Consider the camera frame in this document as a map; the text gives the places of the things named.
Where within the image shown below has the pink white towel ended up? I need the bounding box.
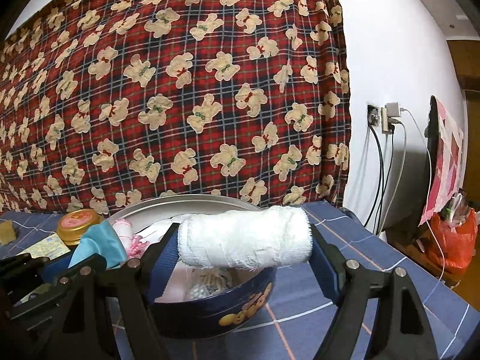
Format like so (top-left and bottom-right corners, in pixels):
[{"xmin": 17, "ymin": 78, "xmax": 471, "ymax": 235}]
[{"xmin": 112, "ymin": 219, "xmax": 149, "ymax": 258}]

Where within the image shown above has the black power cable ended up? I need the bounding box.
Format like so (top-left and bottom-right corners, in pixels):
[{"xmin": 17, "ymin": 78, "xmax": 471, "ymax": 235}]
[{"xmin": 363, "ymin": 121, "xmax": 395, "ymax": 233}]

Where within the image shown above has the blue plaid table cloth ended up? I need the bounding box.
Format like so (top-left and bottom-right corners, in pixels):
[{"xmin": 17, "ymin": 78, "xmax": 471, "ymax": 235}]
[{"xmin": 1, "ymin": 195, "xmax": 479, "ymax": 359}]

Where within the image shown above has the cotton swab bag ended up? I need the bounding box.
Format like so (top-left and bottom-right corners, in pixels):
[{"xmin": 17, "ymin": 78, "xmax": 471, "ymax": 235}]
[{"xmin": 185, "ymin": 268, "xmax": 239, "ymax": 301}]

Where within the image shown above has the white wall charger plug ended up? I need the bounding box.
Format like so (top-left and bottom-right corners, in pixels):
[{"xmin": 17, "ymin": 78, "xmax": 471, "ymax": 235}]
[{"xmin": 385, "ymin": 102, "xmax": 402, "ymax": 118}]

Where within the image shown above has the light blue cloth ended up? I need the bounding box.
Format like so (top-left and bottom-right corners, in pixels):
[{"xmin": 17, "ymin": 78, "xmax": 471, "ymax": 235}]
[{"xmin": 68, "ymin": 220, "xmax": 128, "ymax": 269}]

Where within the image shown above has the red plaid bear blanket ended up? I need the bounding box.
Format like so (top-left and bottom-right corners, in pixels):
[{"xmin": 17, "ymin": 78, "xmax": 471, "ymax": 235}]
[{"xmin": 1, "ymin": 0, "xmax": 351, "ymax": 215}]

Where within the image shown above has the white charging cable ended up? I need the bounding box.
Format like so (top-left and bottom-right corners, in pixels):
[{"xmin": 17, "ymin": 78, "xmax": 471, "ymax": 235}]
[{"xmin": 374, "ymin": 108, "xmax": 448, "ymax": 282}]

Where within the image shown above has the yellow sponge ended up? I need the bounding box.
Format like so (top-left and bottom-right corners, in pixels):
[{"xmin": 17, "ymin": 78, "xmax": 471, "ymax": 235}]
[{"xmin": 0, "ymin": 220, "xmax": 17, "ymax": 246}]

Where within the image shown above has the pink patterned hanging cloth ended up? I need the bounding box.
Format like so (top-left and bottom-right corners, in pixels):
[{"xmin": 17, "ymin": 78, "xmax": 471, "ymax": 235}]
[{"xmin": 420, "ymin": 96, "xmax": 464, "ymax": 225}]

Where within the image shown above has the wall power socket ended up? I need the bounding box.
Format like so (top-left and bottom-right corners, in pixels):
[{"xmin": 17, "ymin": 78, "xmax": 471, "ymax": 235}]
[{"xmin": 367, "ymin": 103, "xmax": 381, "ymax": 127}]

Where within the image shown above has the gold lid round tin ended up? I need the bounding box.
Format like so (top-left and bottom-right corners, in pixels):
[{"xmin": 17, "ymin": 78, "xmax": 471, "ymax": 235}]
[{"xmin": 56, "ymin": 209, "xmax": 103, "ymax": 246}]

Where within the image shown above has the orange plastic bag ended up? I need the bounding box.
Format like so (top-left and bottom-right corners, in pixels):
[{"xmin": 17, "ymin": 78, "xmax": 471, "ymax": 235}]
[{"xmin": 425, "ymin": 208, "xmax": 478, "ymax": 275}]

